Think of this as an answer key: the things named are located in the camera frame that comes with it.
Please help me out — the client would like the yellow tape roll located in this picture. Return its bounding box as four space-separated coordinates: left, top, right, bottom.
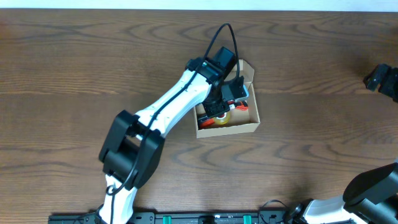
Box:
213 112 231 125

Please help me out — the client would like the cardboard box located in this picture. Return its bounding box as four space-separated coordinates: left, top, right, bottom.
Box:
193 59 261 138

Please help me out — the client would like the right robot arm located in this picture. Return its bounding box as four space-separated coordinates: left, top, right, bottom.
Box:
285 162 397 224

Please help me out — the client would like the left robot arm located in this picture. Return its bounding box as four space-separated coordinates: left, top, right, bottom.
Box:
96 57 239 223

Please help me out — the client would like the red stapler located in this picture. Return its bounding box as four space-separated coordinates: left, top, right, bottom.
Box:
197 114 215 129

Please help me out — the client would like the red utility knife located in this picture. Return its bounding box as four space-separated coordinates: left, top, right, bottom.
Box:
228 101 248 111

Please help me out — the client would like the black mounting rail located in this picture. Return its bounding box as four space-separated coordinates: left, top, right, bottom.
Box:
47 210 293 224

